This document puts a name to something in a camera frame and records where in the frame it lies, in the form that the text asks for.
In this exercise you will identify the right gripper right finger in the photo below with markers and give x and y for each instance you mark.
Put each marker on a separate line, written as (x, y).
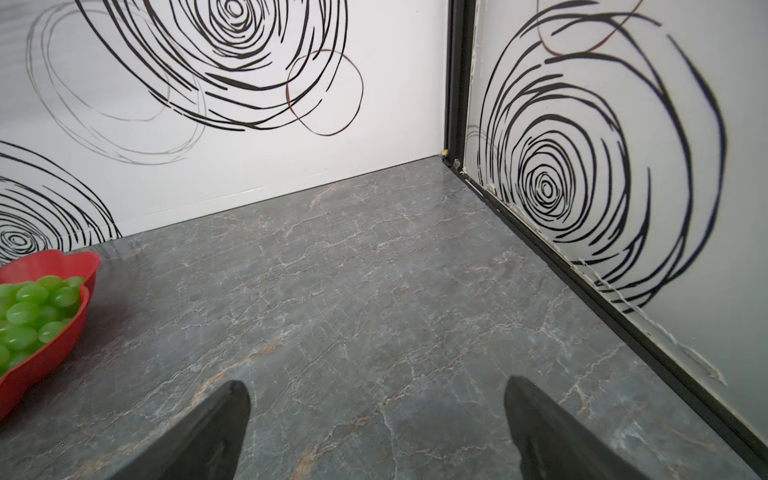
(552, 443)

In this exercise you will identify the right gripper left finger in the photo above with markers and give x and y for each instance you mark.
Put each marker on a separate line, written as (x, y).
(205, 444)

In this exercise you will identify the green fake grape bunch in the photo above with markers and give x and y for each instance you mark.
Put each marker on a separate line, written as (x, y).
(33, 313)

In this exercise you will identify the red flower-shaped fruit bowl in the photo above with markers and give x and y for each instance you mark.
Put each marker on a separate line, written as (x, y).
(18, 380)

